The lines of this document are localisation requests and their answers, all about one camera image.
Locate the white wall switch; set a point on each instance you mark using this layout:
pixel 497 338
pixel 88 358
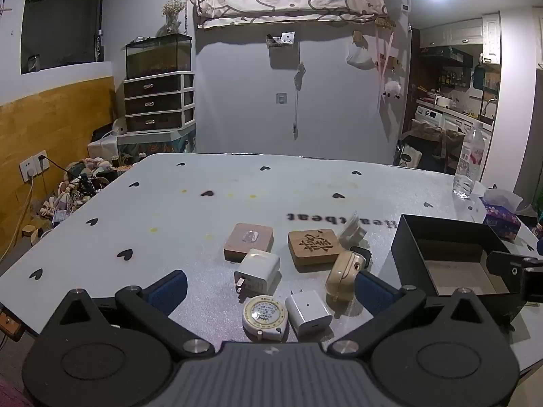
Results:
pixel 281 98

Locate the chair with brown cloth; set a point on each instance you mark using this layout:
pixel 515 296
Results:
pixel 432 138

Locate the tan coaster with clear hook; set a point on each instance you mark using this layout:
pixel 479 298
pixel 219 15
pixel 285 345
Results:
pixel 248 241

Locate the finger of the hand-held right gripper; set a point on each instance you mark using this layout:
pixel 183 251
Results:
pixel 507 269

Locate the carved wooden block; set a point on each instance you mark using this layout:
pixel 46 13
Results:
pixel 314 248

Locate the white three-drawer unit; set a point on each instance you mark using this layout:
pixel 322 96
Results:
pixel 159 101

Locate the white washing machine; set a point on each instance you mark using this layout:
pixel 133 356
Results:
pixel 429 114

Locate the hanging white bag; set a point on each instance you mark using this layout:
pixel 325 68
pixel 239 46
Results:
pixel 360 57

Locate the pile of plush toys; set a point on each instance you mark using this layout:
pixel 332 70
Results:
pixel 78 184

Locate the round cream tape measure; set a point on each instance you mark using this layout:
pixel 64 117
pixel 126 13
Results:
pixel 265 318

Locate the beige earbud case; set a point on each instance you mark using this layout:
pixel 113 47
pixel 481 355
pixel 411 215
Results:
pixel 344 277

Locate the clear plastic water bottle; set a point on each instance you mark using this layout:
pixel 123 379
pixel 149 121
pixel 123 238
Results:
pixel 468 161

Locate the white plush sheep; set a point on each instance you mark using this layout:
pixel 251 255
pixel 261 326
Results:
pixel 392 87

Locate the white kitchen wall cabinet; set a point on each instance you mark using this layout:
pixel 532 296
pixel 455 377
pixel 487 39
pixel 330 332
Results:
pixel 452 34

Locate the purple floral tissue box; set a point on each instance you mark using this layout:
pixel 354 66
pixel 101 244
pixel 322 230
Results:
pixel 502 216

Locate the vase of dried flowers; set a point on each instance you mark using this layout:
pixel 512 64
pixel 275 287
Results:
pixel 173 15

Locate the clear plastic packet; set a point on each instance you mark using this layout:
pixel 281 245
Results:
pixel 353 231

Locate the glass fish tank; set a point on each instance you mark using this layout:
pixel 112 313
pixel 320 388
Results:
pixel 158 53

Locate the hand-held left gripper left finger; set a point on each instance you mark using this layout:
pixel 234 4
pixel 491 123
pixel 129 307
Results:
pixel 169 291

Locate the small white charger cube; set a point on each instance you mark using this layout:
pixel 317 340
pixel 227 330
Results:
pixel 307 313

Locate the black cardboard box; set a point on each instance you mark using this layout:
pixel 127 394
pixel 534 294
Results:
pixel 449 263

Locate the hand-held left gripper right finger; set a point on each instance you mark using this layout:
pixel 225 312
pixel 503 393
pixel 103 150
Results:
pixel 374 293

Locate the white printed tote bag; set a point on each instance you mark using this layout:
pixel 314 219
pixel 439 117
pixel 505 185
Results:
pixel 409 157

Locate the white wall socket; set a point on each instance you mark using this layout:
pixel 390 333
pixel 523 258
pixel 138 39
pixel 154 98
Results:
pixel 34 165

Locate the white charger with prongs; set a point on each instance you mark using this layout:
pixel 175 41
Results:
pixel 256 273

